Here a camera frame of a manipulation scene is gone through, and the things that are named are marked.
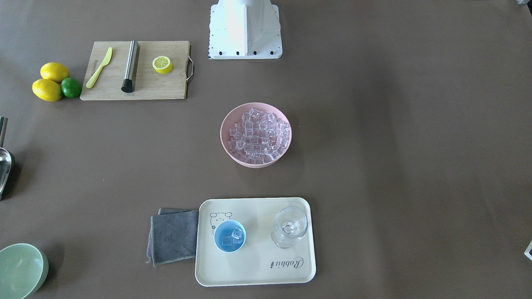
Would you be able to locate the cream serving tray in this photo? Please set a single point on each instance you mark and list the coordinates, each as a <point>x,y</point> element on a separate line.
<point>259,260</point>

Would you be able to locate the whole lemon far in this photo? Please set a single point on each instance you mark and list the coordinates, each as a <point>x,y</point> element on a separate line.
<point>54,71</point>

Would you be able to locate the clear wine glass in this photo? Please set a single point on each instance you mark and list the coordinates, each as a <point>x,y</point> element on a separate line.
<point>289,227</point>

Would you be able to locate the white camera stand base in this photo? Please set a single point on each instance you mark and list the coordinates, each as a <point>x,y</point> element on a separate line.
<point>245,29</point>

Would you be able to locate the half lemon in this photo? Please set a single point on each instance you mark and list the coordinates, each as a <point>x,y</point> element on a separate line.
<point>162,65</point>

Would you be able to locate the yellow plastic knife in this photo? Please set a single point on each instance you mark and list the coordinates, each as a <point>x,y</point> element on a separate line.
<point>105,62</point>

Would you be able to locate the ice cubes in cup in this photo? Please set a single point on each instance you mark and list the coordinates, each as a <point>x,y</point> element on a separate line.
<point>232,239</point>

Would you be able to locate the pink bowl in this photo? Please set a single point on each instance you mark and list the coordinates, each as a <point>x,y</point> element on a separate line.
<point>256,135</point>

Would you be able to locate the metal ice scoop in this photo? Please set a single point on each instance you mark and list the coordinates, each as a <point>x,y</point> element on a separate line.
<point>6,158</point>

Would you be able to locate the steel muddler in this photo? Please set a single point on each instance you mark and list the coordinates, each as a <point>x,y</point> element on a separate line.
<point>128,84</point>

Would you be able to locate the grey folded cloth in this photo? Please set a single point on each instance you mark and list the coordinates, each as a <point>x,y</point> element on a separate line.
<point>172,236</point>

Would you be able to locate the whole lemon near board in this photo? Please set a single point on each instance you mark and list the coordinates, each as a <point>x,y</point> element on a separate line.
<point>47,90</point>

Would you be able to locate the green bowl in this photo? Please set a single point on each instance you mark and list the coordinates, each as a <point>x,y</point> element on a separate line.
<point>23,270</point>

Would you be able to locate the blue cup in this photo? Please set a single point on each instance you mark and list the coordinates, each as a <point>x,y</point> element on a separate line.
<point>228,224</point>

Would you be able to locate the green lime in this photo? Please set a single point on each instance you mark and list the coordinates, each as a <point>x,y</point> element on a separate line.
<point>70,87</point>

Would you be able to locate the pile of ice cubes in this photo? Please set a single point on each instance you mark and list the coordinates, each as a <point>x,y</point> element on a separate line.
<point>258,135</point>

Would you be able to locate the bamboo cutting board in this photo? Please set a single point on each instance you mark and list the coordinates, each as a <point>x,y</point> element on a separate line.
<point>147,83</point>

